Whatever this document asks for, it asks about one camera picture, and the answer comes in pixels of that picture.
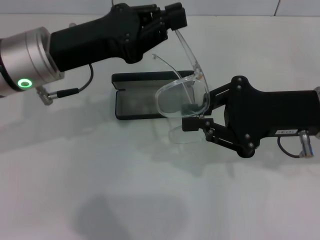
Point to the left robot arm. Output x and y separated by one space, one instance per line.
25 57

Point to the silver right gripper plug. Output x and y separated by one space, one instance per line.
307 145

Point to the clear plastic glasses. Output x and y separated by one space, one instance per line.
198 75

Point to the black glasses case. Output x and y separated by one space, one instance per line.
132 105

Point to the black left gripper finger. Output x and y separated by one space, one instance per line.
175 12
178 24

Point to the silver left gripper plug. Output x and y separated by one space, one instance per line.
72 24

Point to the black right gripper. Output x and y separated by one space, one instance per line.
262 112

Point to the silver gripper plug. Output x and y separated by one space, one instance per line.
72 24
307 145

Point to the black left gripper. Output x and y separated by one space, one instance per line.
100 42

